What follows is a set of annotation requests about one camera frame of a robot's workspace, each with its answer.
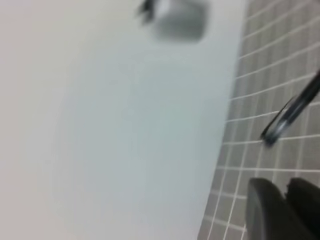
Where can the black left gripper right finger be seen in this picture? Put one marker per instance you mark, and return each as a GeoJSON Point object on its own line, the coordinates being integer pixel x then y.
{"type": "Point", "coordinates": [304, 198]}

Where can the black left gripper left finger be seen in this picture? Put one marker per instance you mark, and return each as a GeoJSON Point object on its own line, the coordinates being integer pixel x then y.
{"type": "Point", "coordinates": [268, 216]}

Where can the black pen cap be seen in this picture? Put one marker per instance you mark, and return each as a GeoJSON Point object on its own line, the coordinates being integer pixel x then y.
{"type": "Point", "coordinates": [278, 126]}

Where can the black pen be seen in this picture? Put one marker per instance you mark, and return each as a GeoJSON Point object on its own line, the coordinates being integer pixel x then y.
{"type": "Point", "coordinates": [305, 98]}

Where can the grey grid tablecloth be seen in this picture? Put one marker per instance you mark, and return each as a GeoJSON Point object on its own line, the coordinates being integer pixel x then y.
{"type": "Point", "coordinates": [279, 55]}

